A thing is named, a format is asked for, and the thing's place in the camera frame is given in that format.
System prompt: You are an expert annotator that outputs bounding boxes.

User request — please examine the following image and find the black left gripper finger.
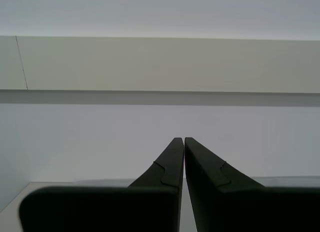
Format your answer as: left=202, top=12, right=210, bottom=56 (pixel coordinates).
left=184, top=137, right=320, bottom=232
left=19, top=137, right=185, bottom=232

